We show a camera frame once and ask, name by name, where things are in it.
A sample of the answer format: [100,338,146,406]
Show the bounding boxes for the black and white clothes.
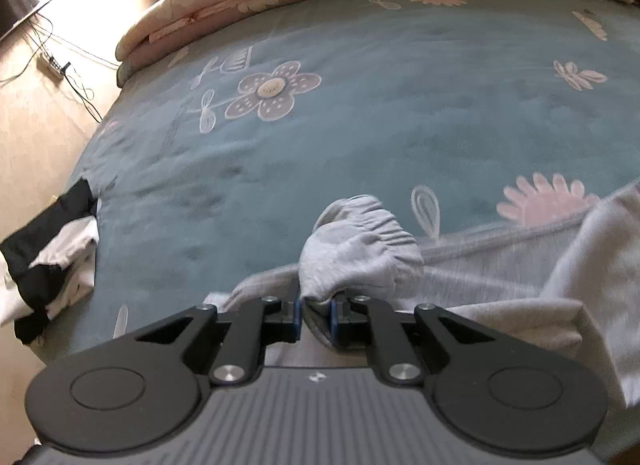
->
[0,177,102,347]

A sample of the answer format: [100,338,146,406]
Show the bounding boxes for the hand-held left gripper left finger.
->
[131,295,303,387]

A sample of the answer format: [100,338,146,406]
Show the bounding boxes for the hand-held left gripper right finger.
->
[327,295,497,388]

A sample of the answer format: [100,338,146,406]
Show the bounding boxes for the wall power strip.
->
[36,51,69,82]

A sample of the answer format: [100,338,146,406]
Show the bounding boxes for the grey sweatpants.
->
[202,182,640,396]

